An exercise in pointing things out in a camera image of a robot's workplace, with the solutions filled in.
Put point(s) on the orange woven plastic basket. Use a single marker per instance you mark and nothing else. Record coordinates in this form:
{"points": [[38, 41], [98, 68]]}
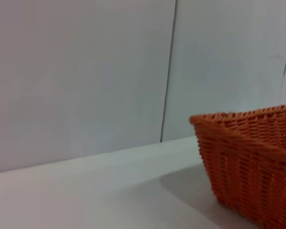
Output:
{"points": [[248, 167]]}

